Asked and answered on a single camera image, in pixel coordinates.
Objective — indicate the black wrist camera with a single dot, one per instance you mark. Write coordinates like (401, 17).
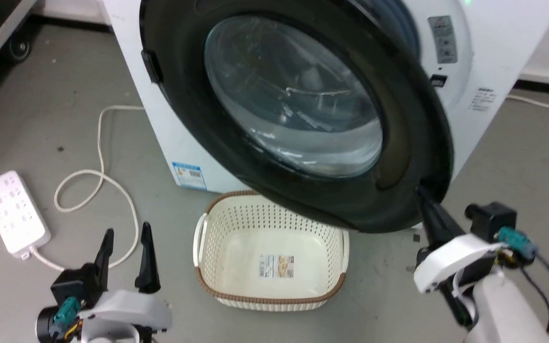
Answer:
(491, 220)
(72, 286)

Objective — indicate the white power strip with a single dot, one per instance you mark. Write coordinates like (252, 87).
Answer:
(15, 212)

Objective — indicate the paper label in basket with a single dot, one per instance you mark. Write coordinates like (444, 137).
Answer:
(276, 266)

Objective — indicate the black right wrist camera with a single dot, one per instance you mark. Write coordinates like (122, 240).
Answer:
(491, 220)

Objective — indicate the grey instruction sticker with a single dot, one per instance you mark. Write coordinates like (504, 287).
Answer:
(442, 40)

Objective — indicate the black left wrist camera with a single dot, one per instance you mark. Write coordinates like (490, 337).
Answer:
(72, 286)

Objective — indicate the black round washer door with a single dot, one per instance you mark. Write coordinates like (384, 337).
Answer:
(184, 71)

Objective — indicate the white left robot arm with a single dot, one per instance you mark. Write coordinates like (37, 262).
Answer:
(112, 337)

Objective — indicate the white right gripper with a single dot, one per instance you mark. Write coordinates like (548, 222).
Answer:
(451, 264)

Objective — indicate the blue energy label sticker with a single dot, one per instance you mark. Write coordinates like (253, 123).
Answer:
(188, 175)

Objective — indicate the cream perforated laundry basket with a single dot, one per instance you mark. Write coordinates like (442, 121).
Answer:
(236, 247)

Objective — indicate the black caster wheel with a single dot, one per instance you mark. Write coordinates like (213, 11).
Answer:
(19, 47)

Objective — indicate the white front-load washing machine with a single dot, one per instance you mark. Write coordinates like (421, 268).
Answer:
(160, 133)

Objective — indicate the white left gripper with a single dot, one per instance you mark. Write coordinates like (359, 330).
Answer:
(129, 307)

